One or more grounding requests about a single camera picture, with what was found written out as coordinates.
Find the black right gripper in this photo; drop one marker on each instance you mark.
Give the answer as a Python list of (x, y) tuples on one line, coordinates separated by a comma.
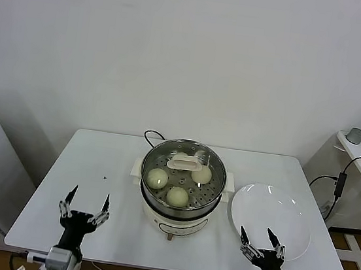
[(271, 268)]

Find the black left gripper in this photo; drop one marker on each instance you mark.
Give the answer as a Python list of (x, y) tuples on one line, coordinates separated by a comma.
[(74, 230)]

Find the white steamed baozi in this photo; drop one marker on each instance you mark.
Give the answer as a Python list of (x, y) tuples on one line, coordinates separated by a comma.
[(177, 196), (202, 175), (157, 178)]

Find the stainless steel steamer basket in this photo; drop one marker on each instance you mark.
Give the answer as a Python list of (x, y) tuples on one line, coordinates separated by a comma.
[(214, 192)]

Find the white round plate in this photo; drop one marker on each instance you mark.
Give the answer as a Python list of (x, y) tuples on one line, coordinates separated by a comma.
[(256, 216)]

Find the cream electric cooker base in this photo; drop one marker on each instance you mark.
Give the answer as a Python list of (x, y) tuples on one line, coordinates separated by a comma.
[(173, 223)]

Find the grey cylindrical speaker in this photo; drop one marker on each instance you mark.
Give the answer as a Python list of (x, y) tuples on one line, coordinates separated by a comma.
[(355, 135)]

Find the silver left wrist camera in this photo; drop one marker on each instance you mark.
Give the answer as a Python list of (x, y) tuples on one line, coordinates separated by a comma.
[(53, 256)]

